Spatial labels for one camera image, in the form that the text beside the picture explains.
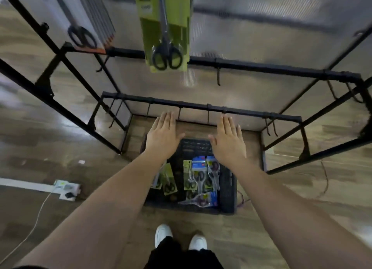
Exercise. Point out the person's right middle finger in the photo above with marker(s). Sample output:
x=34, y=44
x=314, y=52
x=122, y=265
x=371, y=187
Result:
x=227, y=125

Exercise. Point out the person's left forearm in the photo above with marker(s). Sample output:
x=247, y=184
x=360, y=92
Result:
x=96, y=213

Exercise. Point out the person's right thumb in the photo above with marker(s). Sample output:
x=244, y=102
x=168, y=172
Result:
x=212, y=139

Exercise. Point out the person's left middle finger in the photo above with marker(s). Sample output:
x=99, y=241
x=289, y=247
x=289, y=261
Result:
x=167, y=120

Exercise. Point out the person's left white shoe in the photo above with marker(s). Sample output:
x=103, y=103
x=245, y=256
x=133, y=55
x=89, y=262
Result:
x=162, y=234

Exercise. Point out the green carded black scissors packet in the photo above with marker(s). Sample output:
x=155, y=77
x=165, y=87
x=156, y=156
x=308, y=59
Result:
x=165, y=30

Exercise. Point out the black plug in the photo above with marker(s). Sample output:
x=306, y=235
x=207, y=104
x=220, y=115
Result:
x=69, y=195

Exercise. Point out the person's left little finger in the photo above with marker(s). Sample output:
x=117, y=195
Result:
x=154, y=126

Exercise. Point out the person's right forearm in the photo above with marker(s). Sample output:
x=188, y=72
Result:
x=293, y=216

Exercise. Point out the person's right white shoe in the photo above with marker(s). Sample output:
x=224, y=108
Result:
x=198, y=242

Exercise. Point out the person's right hand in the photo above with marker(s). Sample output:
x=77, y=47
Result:
x=229, y=147

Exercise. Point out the black plastic crate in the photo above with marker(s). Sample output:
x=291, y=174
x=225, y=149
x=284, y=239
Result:
x=226, y=194

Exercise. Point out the person's left hand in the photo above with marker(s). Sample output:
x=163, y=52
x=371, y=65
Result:
x=162, y=139

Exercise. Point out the white power strip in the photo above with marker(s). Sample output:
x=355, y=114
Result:
x=67, y=189

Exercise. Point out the person's right little finger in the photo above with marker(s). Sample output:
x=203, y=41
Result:
x=239, y=132

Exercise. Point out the person's black trousers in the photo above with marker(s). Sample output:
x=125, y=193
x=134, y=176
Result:
x=180, y=257

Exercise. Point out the black metal display rack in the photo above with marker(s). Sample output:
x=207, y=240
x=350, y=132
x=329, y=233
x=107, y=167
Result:
x=241, y=65

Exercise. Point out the person's white shoe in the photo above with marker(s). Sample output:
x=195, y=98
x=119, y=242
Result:
x=198, y=242
x=162, y=234

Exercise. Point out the row of white scissors packets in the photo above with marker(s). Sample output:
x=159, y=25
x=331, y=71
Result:
x=84, y=22

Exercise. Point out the person's left thumb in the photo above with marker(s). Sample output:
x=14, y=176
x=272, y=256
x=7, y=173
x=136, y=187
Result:
x=180, y=136

